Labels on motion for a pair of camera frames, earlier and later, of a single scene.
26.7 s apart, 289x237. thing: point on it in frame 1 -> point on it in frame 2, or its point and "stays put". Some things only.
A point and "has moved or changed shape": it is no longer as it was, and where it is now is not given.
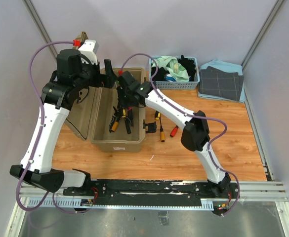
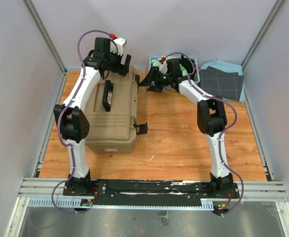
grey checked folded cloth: (214, 82) stays put
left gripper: (108, 79) -> (123, 69)
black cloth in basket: (186, 64) stays put
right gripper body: (124, 99) -> (161, 79)
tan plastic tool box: (90, 117) has moved or changed shape
